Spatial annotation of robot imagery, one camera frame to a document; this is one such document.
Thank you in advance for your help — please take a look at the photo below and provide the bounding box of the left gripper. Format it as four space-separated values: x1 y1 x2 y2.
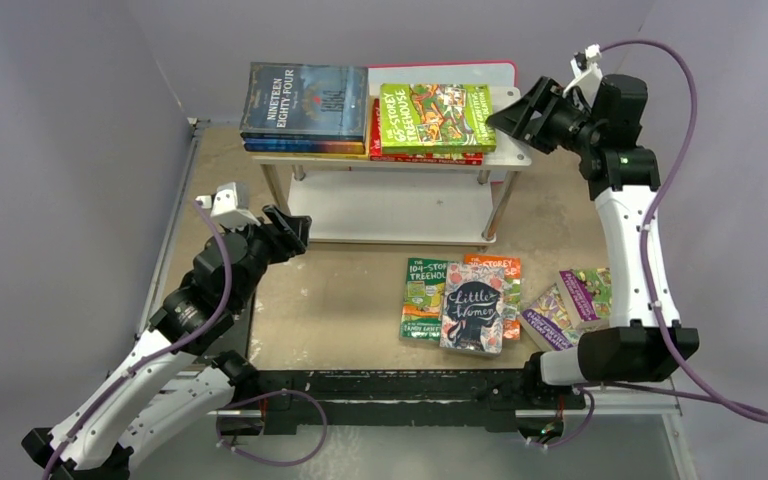
222 204 309 309

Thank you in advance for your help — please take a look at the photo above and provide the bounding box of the white two-tier metal shelf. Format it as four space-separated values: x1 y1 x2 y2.
249 135 532 248

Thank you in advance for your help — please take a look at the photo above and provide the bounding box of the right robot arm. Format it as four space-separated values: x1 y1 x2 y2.
487 74 700 407

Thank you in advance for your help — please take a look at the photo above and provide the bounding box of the yellow book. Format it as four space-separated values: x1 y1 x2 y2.
248 151 369 160

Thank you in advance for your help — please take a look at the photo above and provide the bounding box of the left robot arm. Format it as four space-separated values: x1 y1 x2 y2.
22 205 312 479

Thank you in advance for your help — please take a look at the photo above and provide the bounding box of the red 13-Storey Treehouse book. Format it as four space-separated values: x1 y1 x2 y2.
367 98 484 166

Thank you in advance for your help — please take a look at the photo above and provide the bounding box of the orange Treehouse book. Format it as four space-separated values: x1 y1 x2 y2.
464 254 522 342

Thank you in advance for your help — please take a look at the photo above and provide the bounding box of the green 65-Storey Treehouse book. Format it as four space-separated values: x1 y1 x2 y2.
378 83 497 154

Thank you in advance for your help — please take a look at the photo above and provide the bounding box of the purple Treehouse book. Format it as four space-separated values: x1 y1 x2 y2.
519 284 581 351

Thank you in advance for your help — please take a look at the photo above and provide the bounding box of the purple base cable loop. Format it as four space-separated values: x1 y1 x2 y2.
216 389 330 469

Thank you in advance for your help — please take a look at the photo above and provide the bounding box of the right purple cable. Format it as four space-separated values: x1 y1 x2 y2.
599 38 768 425

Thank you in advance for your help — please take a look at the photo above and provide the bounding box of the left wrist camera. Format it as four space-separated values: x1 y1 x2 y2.
195 182 262 231

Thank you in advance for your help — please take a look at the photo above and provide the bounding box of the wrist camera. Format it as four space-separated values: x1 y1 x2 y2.
195 182 262 231
563 44 603 99

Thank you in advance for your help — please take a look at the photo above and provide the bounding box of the black aluminium base frame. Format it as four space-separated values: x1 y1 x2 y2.
207 368 680 439

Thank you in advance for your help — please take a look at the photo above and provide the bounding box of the Little Women book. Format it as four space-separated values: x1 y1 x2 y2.
439 262 505 356

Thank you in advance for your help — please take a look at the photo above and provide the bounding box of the black Moon Sixpence book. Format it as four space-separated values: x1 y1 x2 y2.
223 294 256 359

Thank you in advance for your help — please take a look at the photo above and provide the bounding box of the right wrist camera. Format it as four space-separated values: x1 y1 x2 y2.
563 44 603 99

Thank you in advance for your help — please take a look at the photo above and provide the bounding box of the Nineteen Eighty-Four blue book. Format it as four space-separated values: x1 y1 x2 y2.
239 62 369 142

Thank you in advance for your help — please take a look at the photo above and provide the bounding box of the Jane Eyre book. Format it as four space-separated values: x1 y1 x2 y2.
243 138 366 155

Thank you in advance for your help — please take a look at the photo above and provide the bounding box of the dark green Treehouse book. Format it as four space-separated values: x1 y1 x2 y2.
399 257 450 344

